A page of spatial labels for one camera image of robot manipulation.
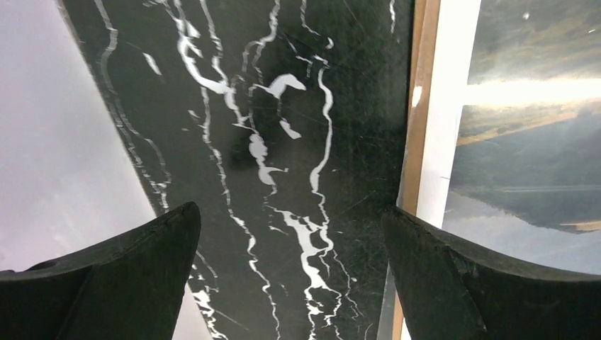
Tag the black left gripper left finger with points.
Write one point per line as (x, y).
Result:
(130, 286)

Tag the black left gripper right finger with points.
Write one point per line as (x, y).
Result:
(451, 288)

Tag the landscape photo print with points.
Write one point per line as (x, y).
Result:
(511, 158)

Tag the brown frame backing board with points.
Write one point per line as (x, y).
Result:
(415, 117)

